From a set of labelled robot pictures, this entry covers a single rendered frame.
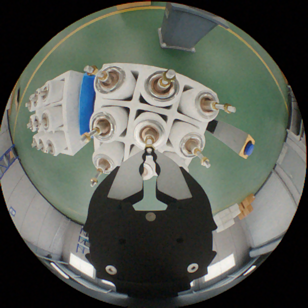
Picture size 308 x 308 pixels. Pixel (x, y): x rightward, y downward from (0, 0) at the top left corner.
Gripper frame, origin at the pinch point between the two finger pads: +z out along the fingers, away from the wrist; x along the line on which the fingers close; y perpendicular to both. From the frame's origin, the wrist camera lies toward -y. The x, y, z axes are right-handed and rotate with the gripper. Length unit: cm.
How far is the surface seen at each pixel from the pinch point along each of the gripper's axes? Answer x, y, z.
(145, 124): -1.0, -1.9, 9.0
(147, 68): -1.1, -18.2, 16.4
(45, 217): -582, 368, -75
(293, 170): 507, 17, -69
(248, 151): 28.1, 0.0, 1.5
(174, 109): 7.2, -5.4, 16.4
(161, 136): 2.9, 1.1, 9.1
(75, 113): -33.9, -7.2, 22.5
